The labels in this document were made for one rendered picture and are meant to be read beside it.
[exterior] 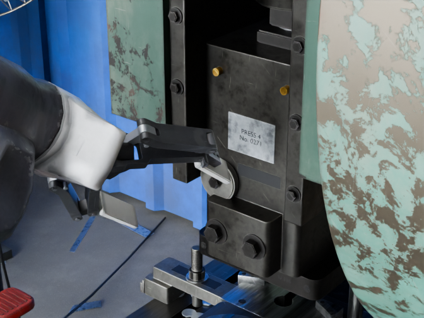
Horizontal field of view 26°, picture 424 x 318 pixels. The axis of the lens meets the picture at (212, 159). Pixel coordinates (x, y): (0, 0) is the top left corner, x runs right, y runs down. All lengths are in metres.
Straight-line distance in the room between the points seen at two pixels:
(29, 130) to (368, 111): 0.36
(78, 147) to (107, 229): 2.20
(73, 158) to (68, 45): 2.33
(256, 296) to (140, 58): 0.40
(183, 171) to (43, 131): 0.33
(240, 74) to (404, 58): 0.53
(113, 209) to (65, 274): 1.76
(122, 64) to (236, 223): 0.25
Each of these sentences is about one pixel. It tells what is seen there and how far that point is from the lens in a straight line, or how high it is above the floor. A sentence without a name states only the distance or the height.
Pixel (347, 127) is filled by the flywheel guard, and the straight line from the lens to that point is 0.64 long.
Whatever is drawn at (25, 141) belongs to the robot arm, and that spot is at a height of 1.18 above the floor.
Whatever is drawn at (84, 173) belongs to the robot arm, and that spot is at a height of 1.14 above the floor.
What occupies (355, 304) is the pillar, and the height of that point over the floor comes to 0.78.
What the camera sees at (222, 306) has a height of 0.78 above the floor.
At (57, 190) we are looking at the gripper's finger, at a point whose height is 1.06.
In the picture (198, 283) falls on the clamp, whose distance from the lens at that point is 1.40.
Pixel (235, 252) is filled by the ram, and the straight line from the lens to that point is 1.17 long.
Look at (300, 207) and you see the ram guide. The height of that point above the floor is 1.02.
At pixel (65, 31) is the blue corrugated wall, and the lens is 3.19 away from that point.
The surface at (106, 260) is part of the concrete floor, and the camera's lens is 2.91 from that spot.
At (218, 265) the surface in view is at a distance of 1.54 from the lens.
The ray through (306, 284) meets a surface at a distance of 1.18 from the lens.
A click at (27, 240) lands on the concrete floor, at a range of 3.05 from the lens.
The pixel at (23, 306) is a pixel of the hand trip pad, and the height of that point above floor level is 0.76.
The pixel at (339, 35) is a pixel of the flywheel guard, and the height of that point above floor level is 1.34.
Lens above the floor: 1.53
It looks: 26 degrees down
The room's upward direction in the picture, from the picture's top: straight up
